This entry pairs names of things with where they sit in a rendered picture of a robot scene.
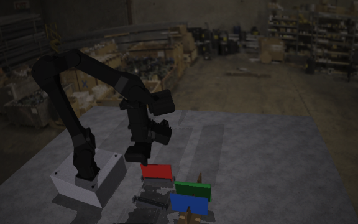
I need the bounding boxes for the red board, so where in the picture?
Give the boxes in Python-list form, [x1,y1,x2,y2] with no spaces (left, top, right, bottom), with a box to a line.
[140,164,173,181]

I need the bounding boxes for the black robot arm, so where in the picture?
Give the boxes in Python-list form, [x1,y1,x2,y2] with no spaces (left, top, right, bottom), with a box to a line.
[31,49,175,182]

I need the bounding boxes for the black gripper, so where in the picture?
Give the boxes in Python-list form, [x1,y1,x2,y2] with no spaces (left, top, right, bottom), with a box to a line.
[124,118,152,166]

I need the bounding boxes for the tan slotted board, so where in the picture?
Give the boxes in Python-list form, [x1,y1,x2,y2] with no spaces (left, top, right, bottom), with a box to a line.
[177,173,202,224]

